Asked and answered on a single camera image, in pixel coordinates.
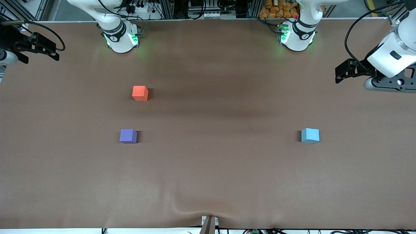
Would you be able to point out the orange block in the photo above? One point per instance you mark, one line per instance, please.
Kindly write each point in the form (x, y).
(140, 93)

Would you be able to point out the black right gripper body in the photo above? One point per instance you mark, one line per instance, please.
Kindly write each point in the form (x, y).
(9, 40)

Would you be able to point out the aluminium frame post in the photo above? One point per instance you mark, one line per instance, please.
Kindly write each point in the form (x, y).
(19, 9)
(400, 14)

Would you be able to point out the light blue block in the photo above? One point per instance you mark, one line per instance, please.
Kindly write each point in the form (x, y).
(310, 136)

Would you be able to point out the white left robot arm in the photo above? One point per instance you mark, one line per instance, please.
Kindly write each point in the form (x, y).
(297, 40)

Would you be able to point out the purple block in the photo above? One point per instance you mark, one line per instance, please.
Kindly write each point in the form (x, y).
(128, 136)

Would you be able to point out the long white power strip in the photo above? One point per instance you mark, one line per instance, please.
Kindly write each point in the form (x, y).
(213, 15)

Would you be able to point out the green terminal connector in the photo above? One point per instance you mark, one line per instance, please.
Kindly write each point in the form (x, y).
(255, 231)

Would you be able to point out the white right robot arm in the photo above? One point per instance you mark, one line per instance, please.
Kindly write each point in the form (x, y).
(118, 42)

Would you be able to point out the white power strip with plugs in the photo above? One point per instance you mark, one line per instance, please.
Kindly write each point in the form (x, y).
(146, 11)

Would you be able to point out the brown table cover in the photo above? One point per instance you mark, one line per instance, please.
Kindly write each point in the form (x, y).
(208, 175)

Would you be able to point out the pile of orange objects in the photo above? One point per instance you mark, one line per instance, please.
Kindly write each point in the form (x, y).
(276, 9)

